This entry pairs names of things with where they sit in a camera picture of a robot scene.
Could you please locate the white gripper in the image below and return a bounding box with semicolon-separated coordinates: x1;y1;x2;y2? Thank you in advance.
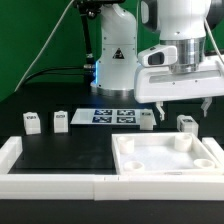
134;58;224;121

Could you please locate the white square tabletop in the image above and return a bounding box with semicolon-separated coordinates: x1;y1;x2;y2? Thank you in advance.
112;132;224;175

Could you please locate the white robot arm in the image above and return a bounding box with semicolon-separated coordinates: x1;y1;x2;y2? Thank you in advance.
91;0;224;109

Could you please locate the white sheet with markers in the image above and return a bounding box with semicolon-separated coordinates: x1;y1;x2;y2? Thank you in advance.
71;108;156;125

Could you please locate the white U-shaped fence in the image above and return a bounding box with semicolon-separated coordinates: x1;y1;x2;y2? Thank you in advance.
0;137;224;201

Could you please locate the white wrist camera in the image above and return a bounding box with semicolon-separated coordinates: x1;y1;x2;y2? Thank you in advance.
138;44;178;68

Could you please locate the black cable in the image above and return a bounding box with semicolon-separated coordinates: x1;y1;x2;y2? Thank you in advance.
23;67;93;86

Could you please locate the white cable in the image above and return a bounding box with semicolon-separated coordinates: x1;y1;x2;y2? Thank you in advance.
13;0;75;93

